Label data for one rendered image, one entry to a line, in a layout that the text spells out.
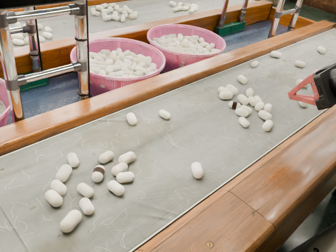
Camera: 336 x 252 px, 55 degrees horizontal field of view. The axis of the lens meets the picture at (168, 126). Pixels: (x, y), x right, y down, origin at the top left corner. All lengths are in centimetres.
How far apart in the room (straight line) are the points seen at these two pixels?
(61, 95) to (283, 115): 59
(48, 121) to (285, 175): 47
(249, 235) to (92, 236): 23
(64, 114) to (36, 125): 6
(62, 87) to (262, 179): 62
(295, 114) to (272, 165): 27
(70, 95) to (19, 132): 31
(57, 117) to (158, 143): 21
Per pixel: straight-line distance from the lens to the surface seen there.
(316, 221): 173
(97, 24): 126
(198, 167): 61
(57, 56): 102
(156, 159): 64
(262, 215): 56
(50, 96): 94
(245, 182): 60
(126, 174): 58
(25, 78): 68
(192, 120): 76
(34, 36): 93
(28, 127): 68
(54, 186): 57
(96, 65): 95
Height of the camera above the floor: 117
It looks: 36 degrees down
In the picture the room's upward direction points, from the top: 8 degrees clockwise
